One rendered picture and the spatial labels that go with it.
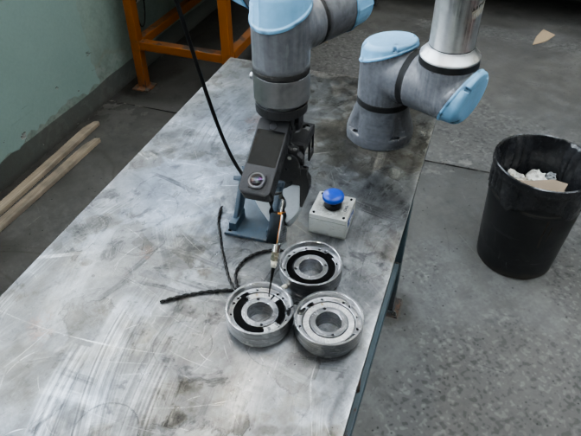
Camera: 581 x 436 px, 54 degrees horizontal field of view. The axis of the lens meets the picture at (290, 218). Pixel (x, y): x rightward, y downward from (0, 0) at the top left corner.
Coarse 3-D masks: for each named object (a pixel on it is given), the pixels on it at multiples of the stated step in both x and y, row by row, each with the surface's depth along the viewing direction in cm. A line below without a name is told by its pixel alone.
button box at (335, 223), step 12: (324, 204) 105; (336, 204) 105; (348, 204) 105; (312, 216) 103; (324, 216) 103; (336, 216) 103; (348, 216) 103; (312, 228) 105; (324, 228) 104; (336, 228) 103; (348, 228) 106
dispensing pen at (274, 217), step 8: (280, 208) 88; (272, 216) 87; (280, 216) 87; (272, 224) 87; (272, 232) 87; (272, 240) 87; (272, 248) 89; (272, 256) 89; (272, 264) 89; (272, 272) 90
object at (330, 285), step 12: (312, 240) 98; (288, 252) 97; (336, 252) 96; (300, 264) 96; (312, 264) 98; (324, 264) 96; (288, 276) 92; (300, 276) 94; (312, 276) 94; (336, 276) 92; (288, 288) 93; (300, 288) 92; (312, 288) 91; (324, 288) 92
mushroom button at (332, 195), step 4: (332, 188) 104; (324, 192) 103; (328, 192) 103; (332, 192) 103; (336, 192) 103; (340, 192) 103; (324, 196) 103; (328, 196) 102; (332, 196) 102; (336, 196) 102; (340, 196) 102; (324, 200) 103; (328, 200) 102; (332, 200) 102; (336, 200) 102; (340, 200) 102; (332, 204) 102
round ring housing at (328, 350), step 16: (304, 304) 89; (352, 304) 89; (320, 320) 89; (336, 320) 89; (304, 336) 83; (320, 336) 85; (336, 336) 85; (352, 336) 85; (320, 352) 83; (336, 352) 83
